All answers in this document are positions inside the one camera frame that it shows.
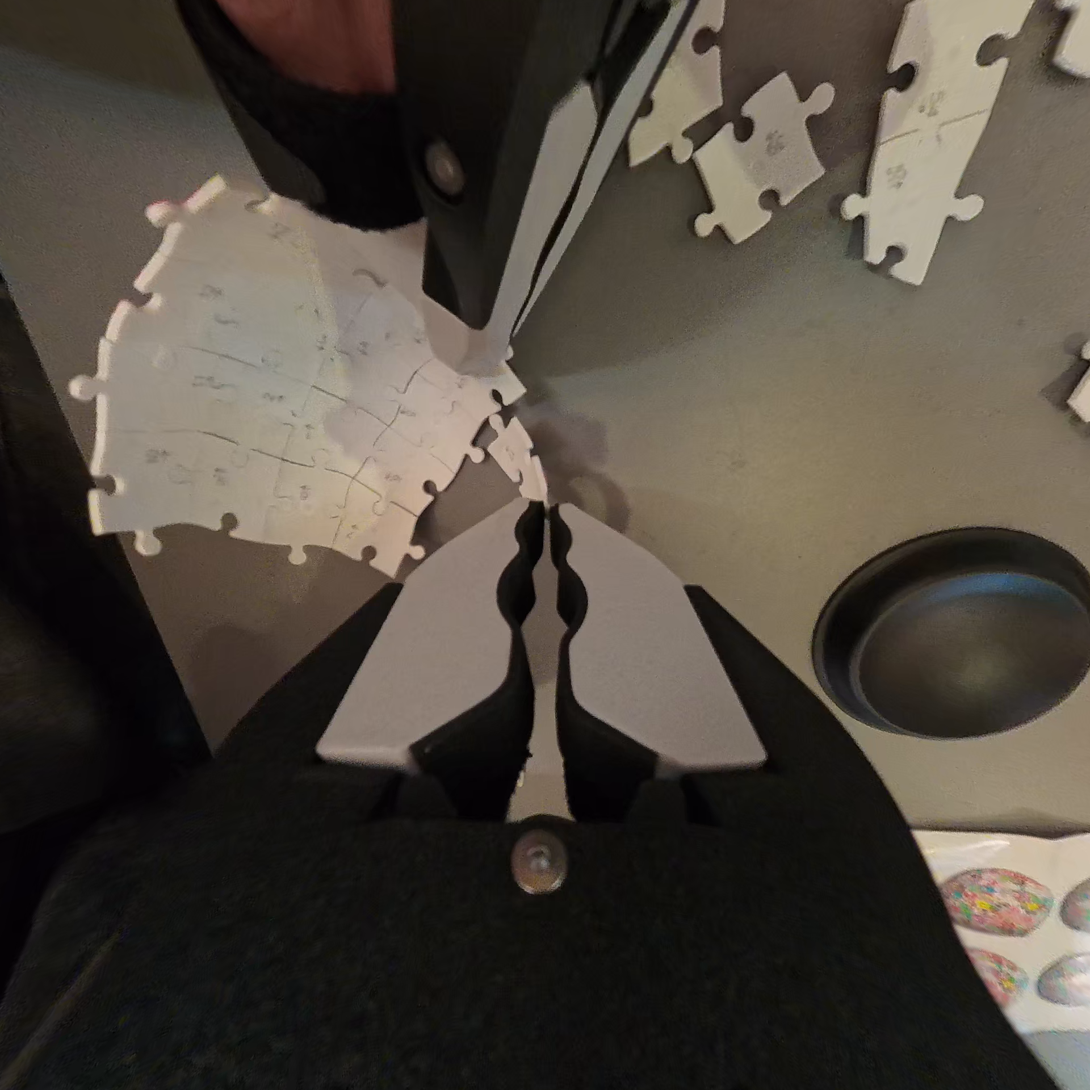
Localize assembled curved puzzle ball section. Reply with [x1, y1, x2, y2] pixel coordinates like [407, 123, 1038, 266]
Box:
[70, 174, 529, 576]

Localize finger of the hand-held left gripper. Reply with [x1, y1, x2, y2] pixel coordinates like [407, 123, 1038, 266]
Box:
[511, 0, 703, 342]
[455, 81, 614, 376]

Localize single white puzzle piece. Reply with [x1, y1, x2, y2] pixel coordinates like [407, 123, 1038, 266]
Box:
[487, 414, 550, 504]

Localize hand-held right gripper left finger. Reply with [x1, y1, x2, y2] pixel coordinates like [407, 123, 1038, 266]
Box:
[315, 502, 542, 823]

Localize person's dark trousers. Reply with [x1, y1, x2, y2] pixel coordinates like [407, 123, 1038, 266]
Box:
[0, 272, 214, 836]

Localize pile of white puzzle pieces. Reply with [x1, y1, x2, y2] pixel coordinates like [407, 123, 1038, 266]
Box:
[628, 0, 1090, 286]

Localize black round puzzle stand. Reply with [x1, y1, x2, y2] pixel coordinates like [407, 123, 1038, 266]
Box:
[811, 528, 1090, 737]

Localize white paper instruction sheet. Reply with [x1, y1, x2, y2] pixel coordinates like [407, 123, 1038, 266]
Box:
[911, 830, 1090, 1057]

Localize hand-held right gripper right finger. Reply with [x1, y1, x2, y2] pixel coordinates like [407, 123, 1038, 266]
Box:
[549, 502, 768, 823]

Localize person's left hand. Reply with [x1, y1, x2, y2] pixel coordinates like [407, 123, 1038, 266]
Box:
[213, 0, 397, 95]

